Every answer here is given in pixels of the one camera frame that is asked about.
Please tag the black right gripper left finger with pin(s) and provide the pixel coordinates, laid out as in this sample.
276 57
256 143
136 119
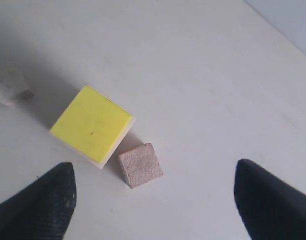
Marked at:
42 210

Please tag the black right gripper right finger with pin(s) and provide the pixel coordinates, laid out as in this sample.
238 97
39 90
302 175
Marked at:
270 208

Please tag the large pale wooden cube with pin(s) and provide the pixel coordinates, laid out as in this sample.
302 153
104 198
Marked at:
106 155

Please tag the yellow cube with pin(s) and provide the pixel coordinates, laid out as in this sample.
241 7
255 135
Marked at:
91 125

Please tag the medium wooden cube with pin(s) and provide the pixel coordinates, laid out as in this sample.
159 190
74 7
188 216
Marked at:
140 165

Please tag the small pale wooden cube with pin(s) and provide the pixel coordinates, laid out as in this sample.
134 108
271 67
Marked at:
13 87

